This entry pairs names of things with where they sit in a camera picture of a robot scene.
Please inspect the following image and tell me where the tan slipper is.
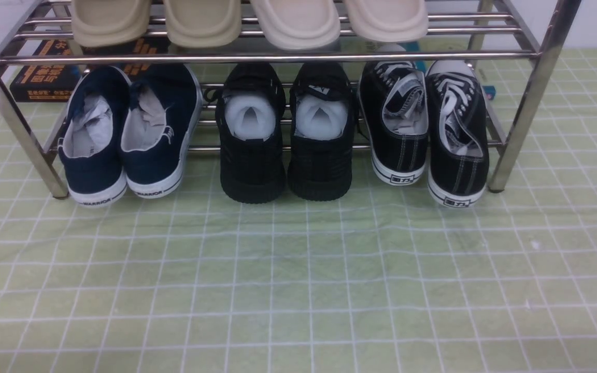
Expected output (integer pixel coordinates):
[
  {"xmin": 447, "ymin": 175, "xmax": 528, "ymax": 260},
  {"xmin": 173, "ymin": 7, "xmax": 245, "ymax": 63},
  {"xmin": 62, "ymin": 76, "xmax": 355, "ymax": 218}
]
[
  {"xmin": 163, "ymin": 1, "xmax": 241, "ymax": 49},
  {"xmin": 71, "ymin": 1, "xmax": 152, "ymax": 48}
]

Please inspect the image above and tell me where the black canvas sneaker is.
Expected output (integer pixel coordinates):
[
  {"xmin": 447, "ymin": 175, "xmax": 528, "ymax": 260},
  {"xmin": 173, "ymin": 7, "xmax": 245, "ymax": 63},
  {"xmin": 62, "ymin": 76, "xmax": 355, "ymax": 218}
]
[
  {"xmin": 425, "ymin": 61, "xmax": 490, "ymax": 208},
  {"xmin": 356, "ymin": 61, "xmax": 429, "ymax": 186}
]

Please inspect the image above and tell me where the green checkered table cloth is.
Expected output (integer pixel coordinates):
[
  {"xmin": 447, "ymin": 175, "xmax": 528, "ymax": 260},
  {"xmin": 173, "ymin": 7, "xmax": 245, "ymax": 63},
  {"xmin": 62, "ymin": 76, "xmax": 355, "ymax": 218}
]
[{"xmin": 0, "ymin": 49, "xmax": 597, "ymax": 372}]

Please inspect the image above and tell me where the cream slipper far right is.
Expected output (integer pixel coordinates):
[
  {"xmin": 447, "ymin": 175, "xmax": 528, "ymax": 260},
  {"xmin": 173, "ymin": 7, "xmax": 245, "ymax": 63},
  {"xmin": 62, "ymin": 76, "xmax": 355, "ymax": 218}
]
[{"xmin": 344, "ymin": 1, "xmax": 429, "ymax": 42}]

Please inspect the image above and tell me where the cream slipper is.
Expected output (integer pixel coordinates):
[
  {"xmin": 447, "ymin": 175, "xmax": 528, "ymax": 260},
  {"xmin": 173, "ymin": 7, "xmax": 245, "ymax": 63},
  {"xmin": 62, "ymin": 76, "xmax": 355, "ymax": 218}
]
[
  {"xmin": 250, "ymin": 1, "xmax": 340, "ymax": 50},
  {"xmin": 344, "ymin": 1, "xmax": 429, "ymax": 42}
]

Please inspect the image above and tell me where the left navy canvas sneaker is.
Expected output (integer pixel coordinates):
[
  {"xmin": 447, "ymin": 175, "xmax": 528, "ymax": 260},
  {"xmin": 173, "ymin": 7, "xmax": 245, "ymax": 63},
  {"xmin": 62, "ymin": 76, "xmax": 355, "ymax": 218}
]
[{"xmin": 58, "ymin": 66, "xmax": 131, "ymax": 208}]

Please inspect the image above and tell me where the stainless steel shoe rack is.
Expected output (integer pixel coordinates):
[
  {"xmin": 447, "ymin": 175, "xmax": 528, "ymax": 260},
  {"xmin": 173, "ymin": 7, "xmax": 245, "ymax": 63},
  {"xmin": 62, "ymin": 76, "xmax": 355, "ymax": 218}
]
[{"xmin": 0, "ymin": 1, "xmax": 580, "ymax": 200}]

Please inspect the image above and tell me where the black orange book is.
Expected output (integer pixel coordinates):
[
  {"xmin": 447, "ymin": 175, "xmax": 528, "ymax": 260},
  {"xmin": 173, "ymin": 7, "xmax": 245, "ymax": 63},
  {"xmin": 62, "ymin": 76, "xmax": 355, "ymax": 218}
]
[{"xmin": 9, "ymin": 38, "xmax": 170, "ymax": 103}]

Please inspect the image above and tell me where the right black knit sneaker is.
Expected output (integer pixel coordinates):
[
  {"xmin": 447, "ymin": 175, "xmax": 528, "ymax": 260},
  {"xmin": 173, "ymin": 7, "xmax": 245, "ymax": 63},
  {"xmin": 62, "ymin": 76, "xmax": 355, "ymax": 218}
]
[{"xmin": 287, "ymin": 62, "xmax": 359, "ymax": 202}]

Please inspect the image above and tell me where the tan slipper far left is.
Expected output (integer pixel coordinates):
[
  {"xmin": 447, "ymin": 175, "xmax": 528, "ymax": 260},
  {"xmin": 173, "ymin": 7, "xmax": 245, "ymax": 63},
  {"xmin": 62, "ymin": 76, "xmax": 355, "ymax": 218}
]
[{"xmin": 71, "ymin": 1, "xmax": 152, "ymax": 48}]

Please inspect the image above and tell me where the left black knit sneaker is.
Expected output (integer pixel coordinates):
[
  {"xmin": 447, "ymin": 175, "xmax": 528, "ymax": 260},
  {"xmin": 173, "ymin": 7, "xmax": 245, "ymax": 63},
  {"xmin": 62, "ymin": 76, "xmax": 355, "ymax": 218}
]
[{"xmin": 213, "ymin": 62, "xmax": 286, "ymax": 205}]

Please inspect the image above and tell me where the right navy canvas sneaker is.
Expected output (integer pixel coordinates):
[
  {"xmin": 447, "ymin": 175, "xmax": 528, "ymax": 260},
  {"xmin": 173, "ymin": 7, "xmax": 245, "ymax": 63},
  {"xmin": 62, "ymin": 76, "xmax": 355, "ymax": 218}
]
[{"xmin": 119, "ymin": 64, "xmax": 203, "ymax": 199}]

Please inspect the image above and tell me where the navy canvas sneaker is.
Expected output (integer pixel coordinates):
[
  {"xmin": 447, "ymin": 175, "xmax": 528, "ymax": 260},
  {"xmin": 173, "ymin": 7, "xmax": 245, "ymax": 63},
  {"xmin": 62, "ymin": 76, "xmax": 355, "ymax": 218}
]
[
  {"xmin": 119, "ymin": 64, "xmax": 203, "ymax": 199},
  {"xmin": 58, "ymin": 66, "xmax": 131, "ymax": 208}
]

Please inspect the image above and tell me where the black knit sneaker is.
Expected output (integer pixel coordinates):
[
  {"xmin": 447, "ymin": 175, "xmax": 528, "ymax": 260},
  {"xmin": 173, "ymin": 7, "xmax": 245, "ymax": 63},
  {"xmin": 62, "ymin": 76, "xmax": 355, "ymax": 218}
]
[
  {"xmin": 287, "ymin": 62, "xmax": 359, "ymax": 202},
  {"xmin": 213, "ymin": 62, "xmax": 286, "ymax": 205}
]

